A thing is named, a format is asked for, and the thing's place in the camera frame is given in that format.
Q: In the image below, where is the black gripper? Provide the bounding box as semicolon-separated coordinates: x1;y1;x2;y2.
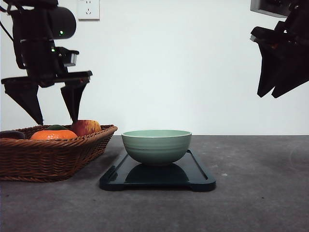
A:
1;39;92;125
250;0;309;98

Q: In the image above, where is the green ceramic bowl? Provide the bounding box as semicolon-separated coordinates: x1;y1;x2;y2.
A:
121;130;192;165

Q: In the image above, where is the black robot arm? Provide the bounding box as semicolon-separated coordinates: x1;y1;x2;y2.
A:
1;0;93;125

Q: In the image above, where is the brown wicker basket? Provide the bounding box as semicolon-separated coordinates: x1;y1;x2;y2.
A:
0;124;118;182

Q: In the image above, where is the dark green fruit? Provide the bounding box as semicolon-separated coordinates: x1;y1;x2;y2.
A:
46;125;67;131

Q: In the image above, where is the orange tangerine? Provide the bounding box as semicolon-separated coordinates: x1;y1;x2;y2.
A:
31;130;78;140

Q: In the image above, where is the red yellow apple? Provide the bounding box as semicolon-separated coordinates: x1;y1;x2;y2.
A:
70;119;102;136

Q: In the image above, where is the dark purple fruit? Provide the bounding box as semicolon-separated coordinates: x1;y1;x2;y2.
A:
0;130;25;140

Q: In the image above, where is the dark blue rectangular tray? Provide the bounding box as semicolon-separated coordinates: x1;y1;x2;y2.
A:
99;150;216;192

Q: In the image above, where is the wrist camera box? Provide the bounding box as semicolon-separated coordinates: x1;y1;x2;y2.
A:
63;53;77;66
250;0;294;18

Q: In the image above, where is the white wall socket left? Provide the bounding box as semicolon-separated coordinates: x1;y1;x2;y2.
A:
77;0;100;21

